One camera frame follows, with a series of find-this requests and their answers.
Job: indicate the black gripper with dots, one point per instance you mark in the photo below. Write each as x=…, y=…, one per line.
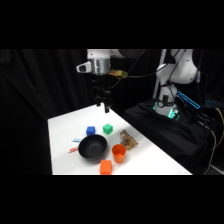
x=101, y=87

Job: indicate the brown tiger toy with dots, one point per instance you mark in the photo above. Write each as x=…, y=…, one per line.
x=128, y=140

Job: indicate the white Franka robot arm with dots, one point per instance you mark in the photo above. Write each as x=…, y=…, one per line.
x=181, y=70

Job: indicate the black bowl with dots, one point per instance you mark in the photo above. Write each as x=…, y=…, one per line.
x=93, y=148

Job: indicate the green cube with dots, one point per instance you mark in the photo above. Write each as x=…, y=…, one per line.
x=107, y=129

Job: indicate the blue cube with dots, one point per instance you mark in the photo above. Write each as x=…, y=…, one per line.
x=90, y=130

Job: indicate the tan wrist connector block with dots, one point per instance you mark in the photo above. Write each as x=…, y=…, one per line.
x=119, y=73

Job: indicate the blue marker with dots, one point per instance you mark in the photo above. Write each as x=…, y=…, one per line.
x=77, y=139

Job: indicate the orange cup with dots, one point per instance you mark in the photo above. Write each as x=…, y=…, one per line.
x=118, y=154

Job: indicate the red marker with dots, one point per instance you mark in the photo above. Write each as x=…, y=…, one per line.
x=73, y=150

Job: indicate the orange cube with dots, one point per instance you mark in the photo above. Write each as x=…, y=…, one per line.
x=105, y=167

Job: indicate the black cloth covered stand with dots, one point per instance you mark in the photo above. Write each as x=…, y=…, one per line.
x=160, y=133

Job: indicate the blue lit control box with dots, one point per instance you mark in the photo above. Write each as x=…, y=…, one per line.
x=188, y=100

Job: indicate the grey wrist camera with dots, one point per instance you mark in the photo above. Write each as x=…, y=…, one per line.
x=82, y=67

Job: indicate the white vertical post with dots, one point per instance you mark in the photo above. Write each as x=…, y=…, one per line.
x=160, y=63

